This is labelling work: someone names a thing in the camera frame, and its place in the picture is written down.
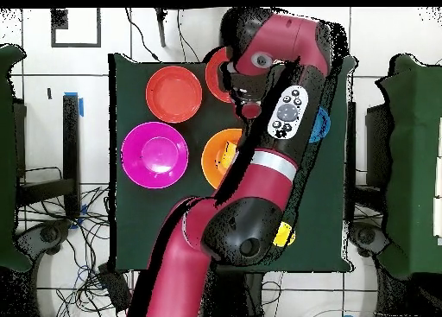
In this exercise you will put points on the black square frame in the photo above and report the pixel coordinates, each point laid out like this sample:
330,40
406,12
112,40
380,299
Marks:
59,20

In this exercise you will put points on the black power strip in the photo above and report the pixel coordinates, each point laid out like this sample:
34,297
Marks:
115,289

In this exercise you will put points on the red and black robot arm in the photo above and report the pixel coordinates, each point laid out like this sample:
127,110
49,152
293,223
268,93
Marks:
269,182

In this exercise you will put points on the large orange bowl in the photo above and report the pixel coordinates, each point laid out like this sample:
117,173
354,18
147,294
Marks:
212,158

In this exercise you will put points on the black upright bar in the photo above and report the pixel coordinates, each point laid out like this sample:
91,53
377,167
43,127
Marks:
351,140

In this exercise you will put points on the blue bowl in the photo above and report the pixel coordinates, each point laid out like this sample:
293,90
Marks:
321,127

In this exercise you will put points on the large pink bowl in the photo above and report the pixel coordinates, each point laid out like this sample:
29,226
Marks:
154,155

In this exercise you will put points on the green cloth covered table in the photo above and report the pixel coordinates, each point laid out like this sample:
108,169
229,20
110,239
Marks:
8,158
414,123

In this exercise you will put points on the large red bowl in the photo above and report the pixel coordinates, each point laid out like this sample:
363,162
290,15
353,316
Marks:
214,78
173,94

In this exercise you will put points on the black round device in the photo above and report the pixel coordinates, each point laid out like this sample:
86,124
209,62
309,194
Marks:
366,234
48,234

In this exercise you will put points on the dark green table cloth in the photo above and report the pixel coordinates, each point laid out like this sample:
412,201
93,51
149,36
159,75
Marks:
155,227

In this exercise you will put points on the black table base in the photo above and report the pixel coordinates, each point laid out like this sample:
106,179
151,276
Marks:
241,292

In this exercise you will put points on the orange cup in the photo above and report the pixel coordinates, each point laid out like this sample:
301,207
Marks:
228,158

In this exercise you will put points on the yellow cup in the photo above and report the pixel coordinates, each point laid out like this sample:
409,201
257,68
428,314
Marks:
285,234

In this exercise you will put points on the black post with blue tape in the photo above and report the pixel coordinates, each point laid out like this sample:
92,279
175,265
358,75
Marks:
70,140

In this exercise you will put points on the black stand leg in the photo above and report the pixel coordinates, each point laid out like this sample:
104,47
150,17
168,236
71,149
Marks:
161,30

